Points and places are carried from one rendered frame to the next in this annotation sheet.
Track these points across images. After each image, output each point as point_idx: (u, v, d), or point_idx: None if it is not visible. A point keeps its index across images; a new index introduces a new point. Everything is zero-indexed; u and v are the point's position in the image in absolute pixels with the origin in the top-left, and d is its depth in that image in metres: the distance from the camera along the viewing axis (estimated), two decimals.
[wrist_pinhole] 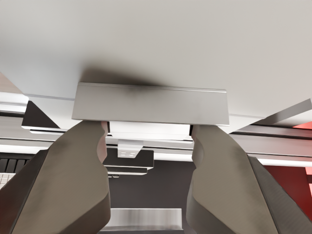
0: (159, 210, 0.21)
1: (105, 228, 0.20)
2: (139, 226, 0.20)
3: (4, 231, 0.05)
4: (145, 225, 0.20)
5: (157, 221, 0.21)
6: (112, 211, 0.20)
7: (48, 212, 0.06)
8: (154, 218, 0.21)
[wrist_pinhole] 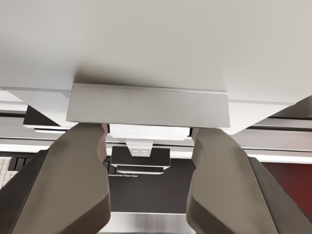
0: (170, 215, 0.19)
1: (109, 233, 0.18)
2: (147, 232, 0.18)
3: (4, 231, 0.05)
4: (153, 232, 0.18)
5: (167, 227, 0.18)
6: (116, 215, 0.18)
7: (48, 212, 0.06)
8: (164, 224, 0.18)
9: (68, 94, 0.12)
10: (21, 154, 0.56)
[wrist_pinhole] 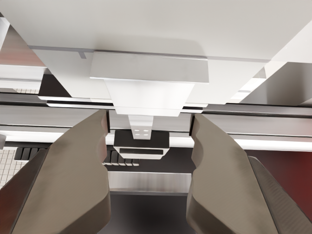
0: (169, 174, 0.21)
1: (115, 189, 0.20)
2: (149, 188, 0.20)
3: (4, 231, 0.05)
4: (154, 188, 0.20)
5: (166, 184, 0.21)
6: (121, 173, 0.21)
7: (48, 212, 0.06)
8: (164, 181, 0.21)
9: (83, 53, 0.14)
10: (27, 144, 0.58)
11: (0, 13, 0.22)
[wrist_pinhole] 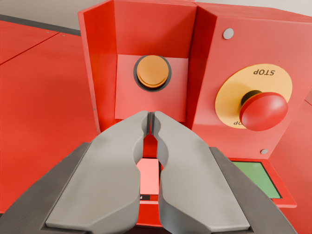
0: None
1: None
2: None
3: (43, 213, 0.06)
4: None
5: None
6: None
7: (81, 204, 0.06)
8: None
9: None
10: None
11: None
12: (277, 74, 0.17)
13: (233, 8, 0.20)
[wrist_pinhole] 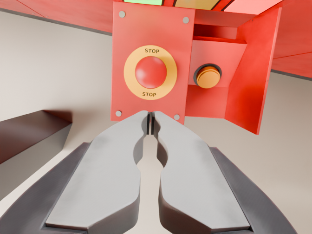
0: None
1: None
2: None
3: (43, 213, 0.06)
4: None
5: None
6: None
7: (81, 204, 0.06)
8: None
9: None
10: None
11: None
12: (139, 92, 0.26)
13: None
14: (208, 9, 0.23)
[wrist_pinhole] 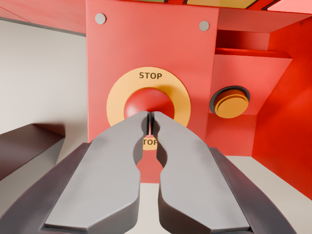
0: None
1: None
2: None
3: (42, 213, 0.06)
4: None
5: None
6: None
7: (81, 204, 0.06)
8: None
9: None
10: None
11: None
12: None
13: None
14: (242, 7, 0.14)
